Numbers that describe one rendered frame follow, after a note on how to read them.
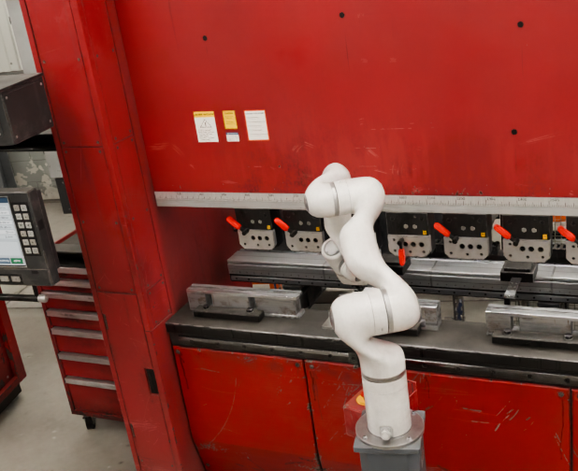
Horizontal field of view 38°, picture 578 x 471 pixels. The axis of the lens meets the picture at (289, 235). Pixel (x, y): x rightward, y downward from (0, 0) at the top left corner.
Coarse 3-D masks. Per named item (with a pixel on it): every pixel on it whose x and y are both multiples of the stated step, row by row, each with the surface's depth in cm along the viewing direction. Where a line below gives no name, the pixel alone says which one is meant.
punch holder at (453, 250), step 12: (444, 216) 281; (456, 216) 279; (468, 216) 277; (480, 216) 276; (456, 228) 281; (468, 228) 279; (480, 228) 277; (444, 240) 284; (468, 240) 281; (480, 240) 279; (444, 252) 286; (456, 252) 284; (468, 252) 282; (480, 252) 281
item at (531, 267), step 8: (504, 264) 310; (512, 264) 307; (520, 264) 306; (528, 264) 305; (536, 264) 307; (504, 272) 305; (512, 272) 304; (520, 272) 303; (528, 272) 302; (536, 272) 307; (504, 280) 306; (512, 280) 301; (520, 280) 301; (528, 280) 302; (512, 288) 296; (504, 296) 292; (512, 296) 291
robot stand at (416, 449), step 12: (360, 444) 225; (420, 444) 222; (360, 456) 229; (372, 456) 225; (384, 456) 224; (396, 456) 223; (408, 456) 222; (420, 456) 227; (372, 468) 226; (384, 468) 225; (396, 468) 225; (408, 468) 224; (420, 468) 226
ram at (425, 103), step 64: (128, 0) 298; (192, 0) 288; (256, 0) 278; (320, 0) 269; (384, 0) 260; (448, 0) 252; (512, 0) 245; (576, 0) 238; (128, 64) 309; (192, 64) 298; (256, 64) 287; (320, 64) 278; (384, 64) 269; (448, 64) 260; (512, 64) 252; (576, 64) 245; (192, 128) 308; (320, 128) 287; (384, 128) 277; (448, 128) 268; (512, 128) 260; (576, 128) 252; (192, 192) 320; (256, 192) 308; (384, 192) 287; (448, 192) 277; (512, 192) 268; (576, 192) 260
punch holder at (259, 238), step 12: (240, 216) 315; (252, 216) 313; (264, 216) 311; (276, 216) 314; (252, 228) 315; (264, 228) 313; (276, 228) 315; (240, 240) 319; (252, 240) 317; (264, 240) 315; (276, 240) 315
